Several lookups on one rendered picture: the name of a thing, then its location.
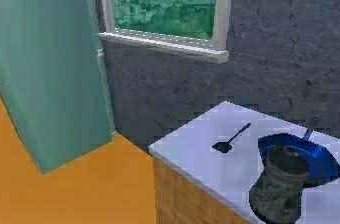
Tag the black spatula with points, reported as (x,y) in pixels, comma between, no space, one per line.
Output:
(226,143)

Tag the wooden counter with white top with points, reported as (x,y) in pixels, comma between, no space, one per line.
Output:
(204,173)

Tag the white framed window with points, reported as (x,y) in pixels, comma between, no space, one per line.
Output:
(164,20)

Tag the green fridge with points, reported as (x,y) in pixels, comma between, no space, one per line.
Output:
(51,83)

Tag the blue pan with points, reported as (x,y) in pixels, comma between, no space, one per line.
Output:
(321,156)

